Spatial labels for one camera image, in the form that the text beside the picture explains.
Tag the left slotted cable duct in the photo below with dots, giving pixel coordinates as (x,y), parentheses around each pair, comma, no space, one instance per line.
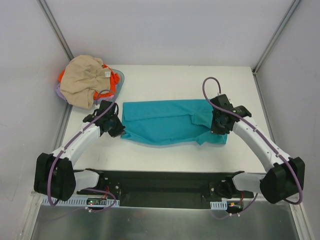
(88,202)

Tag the right slotted cable duct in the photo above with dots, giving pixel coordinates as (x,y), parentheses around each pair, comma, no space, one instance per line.
(219,205)

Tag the blue-grey plastic basket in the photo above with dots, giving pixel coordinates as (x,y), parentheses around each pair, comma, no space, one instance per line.
(120,82)

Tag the slotted cable duct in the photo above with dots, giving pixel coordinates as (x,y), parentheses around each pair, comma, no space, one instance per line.
(88,202)
(219,205)

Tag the left corner aluminium post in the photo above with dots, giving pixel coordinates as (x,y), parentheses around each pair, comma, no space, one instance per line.
(55,27)

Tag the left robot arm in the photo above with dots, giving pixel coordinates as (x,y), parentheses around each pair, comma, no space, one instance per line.
(54,173)

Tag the right corner aluminium post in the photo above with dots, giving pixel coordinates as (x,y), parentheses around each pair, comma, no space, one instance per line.
(277,34)

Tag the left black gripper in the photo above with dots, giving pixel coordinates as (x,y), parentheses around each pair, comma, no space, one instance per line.
(116,127)

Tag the beige t-shirt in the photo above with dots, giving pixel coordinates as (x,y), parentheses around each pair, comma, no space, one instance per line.
(83,77)

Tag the teal t-shirt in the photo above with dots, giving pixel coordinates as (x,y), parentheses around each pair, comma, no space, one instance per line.
(168,122)

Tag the orange t-shirt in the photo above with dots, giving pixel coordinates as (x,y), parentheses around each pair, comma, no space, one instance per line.
(115,80)

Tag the lavender t-shirt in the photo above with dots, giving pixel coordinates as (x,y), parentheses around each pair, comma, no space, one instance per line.
(96,102)

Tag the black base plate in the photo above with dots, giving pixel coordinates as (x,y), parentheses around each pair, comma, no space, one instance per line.
(176,190)

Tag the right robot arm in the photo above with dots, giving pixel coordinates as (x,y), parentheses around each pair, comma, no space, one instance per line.
(284,175)

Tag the corner aluminium post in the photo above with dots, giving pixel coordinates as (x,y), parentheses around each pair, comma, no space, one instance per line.
(55,27)
(277,34)

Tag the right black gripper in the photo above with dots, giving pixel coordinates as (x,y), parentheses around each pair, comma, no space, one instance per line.
(218,125)

